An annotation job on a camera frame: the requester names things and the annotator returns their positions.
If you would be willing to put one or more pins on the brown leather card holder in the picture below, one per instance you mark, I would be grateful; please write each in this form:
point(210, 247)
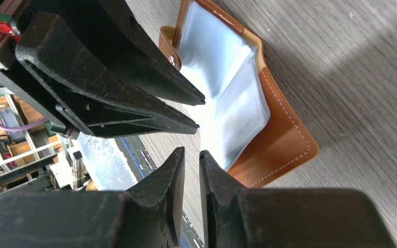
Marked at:
point(247, 124)

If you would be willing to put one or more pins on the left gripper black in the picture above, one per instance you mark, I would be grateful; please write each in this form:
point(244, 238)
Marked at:
point(58, 76)

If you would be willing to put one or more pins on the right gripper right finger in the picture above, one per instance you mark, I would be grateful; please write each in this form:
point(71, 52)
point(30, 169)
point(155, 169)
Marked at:
point(236, 216)

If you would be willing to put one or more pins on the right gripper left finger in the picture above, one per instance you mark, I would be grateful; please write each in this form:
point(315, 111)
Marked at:
point(146, 215)

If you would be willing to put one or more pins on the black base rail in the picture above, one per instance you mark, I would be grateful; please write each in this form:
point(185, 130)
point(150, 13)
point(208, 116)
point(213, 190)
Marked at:
point(141, 164)

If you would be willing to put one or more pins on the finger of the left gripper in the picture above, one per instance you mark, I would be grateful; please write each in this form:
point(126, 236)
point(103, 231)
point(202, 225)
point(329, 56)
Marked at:
point(112, 35)

